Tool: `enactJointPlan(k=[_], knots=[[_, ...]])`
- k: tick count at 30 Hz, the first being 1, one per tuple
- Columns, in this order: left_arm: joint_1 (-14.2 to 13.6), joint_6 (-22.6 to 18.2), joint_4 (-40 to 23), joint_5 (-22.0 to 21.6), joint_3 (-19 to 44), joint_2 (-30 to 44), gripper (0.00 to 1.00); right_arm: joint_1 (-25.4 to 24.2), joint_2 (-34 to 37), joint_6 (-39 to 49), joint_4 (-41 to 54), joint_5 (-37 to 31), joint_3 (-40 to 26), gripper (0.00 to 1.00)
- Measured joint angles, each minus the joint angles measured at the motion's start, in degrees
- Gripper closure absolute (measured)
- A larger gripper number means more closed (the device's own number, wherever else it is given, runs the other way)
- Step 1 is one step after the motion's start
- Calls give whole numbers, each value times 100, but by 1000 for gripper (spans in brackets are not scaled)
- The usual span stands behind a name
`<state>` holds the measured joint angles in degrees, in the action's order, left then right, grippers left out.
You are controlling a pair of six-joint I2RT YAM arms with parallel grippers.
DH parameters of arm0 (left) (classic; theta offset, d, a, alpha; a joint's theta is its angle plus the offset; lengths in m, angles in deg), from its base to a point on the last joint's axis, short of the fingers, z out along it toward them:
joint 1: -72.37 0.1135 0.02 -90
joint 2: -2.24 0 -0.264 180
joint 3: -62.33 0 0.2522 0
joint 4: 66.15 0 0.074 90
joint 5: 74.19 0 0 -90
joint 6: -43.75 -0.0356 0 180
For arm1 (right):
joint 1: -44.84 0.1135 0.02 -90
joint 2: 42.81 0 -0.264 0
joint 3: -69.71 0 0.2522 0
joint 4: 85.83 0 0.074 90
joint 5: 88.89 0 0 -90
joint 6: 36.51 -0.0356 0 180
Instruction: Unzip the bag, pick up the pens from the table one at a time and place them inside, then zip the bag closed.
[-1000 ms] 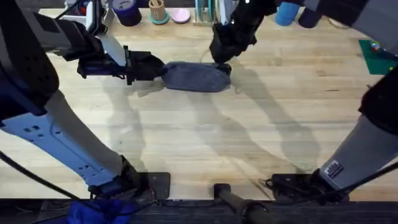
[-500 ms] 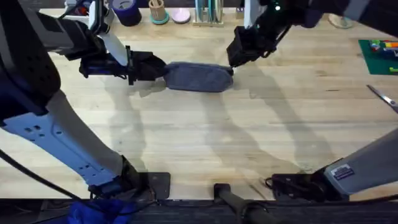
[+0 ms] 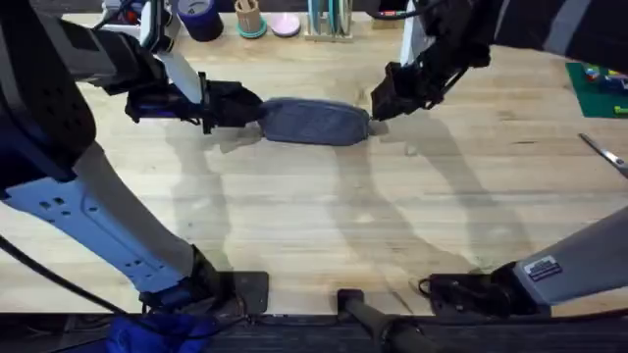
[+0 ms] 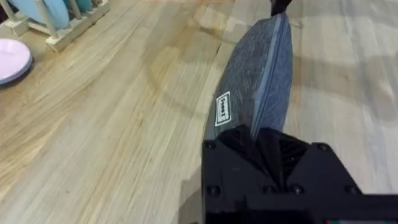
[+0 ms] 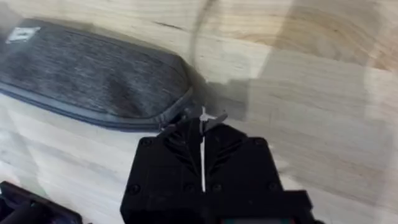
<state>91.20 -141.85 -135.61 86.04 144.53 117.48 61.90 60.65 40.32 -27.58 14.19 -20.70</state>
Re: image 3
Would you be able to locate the wooden rack with plates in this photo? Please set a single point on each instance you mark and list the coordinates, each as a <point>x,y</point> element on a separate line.
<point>329,22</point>

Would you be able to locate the dark purple tape roll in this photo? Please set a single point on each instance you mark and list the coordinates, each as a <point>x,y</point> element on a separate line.
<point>200,18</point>

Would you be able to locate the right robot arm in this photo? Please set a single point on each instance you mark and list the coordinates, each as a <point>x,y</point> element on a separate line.
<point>579,265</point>

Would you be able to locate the pink round disc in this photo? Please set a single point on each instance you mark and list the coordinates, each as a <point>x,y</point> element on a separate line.
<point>285,24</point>

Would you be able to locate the wooden cup stand teal base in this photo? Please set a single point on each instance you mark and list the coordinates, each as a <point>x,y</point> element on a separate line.
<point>249,22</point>

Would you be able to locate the right wrist upright plate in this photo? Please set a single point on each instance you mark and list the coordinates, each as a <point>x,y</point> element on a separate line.
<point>411,34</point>

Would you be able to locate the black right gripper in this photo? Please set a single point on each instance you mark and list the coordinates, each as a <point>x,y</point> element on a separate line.
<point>456,39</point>

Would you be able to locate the wrist upright plate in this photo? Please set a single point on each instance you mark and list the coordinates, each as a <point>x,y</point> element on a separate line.
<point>411,34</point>
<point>182,76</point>

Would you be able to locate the metal scissors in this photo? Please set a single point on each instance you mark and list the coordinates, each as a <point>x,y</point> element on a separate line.
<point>606,154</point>

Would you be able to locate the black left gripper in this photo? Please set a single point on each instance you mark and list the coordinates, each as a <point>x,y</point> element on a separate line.
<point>147,105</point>

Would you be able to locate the left wrist upright plate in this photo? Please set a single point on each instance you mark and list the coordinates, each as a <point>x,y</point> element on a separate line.
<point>182,76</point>

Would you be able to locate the blue cloth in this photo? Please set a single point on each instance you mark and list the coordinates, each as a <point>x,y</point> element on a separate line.
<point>157,336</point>

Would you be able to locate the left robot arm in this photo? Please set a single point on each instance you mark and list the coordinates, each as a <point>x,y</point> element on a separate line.
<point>98,220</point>

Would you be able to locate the black rail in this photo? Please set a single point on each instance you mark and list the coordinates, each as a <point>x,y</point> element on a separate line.
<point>304,338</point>

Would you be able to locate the green board with toy blocks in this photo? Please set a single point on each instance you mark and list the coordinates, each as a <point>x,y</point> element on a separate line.
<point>596,93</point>

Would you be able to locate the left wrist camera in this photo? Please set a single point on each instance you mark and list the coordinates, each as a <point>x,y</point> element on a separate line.
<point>157,24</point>

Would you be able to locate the blue-grey soft zip bag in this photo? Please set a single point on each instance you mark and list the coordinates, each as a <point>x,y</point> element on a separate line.
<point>314,122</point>

